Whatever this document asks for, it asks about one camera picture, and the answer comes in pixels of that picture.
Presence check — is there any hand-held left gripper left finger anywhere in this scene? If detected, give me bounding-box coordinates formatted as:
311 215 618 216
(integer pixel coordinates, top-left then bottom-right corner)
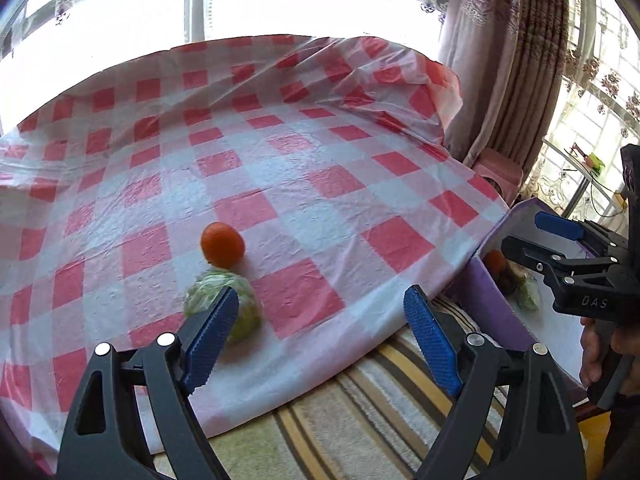
56 286 241 480

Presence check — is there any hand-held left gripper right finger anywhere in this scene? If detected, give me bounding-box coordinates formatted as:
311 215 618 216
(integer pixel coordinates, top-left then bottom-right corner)
403 284 589 480

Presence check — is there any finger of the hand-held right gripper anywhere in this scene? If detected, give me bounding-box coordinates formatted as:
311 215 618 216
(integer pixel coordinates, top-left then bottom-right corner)
534 211 629 256
501 235 621 276

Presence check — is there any large orange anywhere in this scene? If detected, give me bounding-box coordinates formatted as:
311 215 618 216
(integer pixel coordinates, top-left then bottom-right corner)
484 250 508 277

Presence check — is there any dark wrinkled avocado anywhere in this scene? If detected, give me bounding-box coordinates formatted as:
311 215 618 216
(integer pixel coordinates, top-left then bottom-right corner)
499 269 522 296

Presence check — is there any plastic-wrapped half apple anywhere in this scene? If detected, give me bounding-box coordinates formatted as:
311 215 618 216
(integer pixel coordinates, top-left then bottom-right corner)
515 267 542 312

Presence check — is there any plastic-wrapped green fruit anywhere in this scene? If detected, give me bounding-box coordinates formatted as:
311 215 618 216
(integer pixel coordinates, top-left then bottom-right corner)
183 269 263 345

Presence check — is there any purple storage box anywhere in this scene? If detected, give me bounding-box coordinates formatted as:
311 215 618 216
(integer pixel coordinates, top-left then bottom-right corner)
442 197 608 408

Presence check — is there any small orange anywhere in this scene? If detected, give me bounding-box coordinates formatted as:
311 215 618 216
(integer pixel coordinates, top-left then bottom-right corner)
200 222 246 268

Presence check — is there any person's right forearm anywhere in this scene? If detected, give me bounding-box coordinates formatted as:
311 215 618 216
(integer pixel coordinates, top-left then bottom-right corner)
602 390 640 468

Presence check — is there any person's right hand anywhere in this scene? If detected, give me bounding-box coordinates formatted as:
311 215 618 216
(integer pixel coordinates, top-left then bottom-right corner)
579 317 640 387

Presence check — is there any glass side table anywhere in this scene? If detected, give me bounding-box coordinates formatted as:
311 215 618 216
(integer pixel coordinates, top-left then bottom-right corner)
542 137 627 218

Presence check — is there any pink plastic stool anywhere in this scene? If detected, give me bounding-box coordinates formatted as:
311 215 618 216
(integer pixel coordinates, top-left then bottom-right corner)
465 149 525 206

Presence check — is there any black chair back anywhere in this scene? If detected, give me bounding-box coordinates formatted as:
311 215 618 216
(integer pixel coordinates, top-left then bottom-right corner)
620 144 640 198

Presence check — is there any striped woven blanket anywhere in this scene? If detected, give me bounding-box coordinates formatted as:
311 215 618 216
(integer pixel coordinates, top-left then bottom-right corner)
150 295 531 480

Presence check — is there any brown patterned curtain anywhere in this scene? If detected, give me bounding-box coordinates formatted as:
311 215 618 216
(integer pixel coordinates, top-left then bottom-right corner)
437 0 571 201

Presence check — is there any red white checked tablecloth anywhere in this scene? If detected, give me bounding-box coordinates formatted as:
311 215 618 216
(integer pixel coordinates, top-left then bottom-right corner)
0 35 511 436

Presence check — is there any window frame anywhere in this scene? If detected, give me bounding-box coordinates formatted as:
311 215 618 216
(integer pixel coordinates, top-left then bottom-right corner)
184 0 215 45

